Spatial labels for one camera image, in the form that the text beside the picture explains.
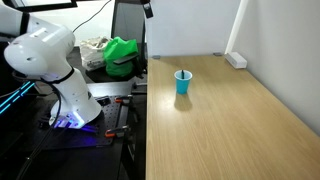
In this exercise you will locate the dark green pen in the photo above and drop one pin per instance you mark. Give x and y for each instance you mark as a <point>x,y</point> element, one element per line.
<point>182,74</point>

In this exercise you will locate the white printed bag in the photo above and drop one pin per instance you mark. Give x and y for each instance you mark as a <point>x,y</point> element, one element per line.
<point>91,51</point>

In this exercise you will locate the orange clamp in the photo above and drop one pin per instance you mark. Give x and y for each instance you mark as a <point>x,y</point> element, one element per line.
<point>121,99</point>
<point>116,132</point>

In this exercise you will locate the blue plastic cup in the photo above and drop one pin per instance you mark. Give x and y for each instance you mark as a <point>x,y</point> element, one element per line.
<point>182,84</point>

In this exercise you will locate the black office chair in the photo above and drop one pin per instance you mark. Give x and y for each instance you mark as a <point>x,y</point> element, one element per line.
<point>128,23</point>

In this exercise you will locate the orange clamp rear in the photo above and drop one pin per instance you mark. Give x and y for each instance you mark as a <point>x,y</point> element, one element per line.
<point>121,99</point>

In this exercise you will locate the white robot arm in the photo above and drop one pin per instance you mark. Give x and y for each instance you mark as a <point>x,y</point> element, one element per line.
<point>39,48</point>

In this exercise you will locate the cyan lit computer case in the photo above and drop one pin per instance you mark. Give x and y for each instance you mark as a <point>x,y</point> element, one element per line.
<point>17,94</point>

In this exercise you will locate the green plastic bag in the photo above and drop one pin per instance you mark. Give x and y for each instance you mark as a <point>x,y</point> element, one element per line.
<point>118,48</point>

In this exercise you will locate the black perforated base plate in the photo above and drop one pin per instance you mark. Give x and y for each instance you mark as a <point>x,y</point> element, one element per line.
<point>93,134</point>

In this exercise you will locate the orange clamp front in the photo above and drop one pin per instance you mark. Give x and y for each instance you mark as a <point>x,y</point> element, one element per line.
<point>116,132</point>

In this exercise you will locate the white box on table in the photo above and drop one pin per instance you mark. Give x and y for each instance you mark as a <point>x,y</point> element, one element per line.
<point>236,60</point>

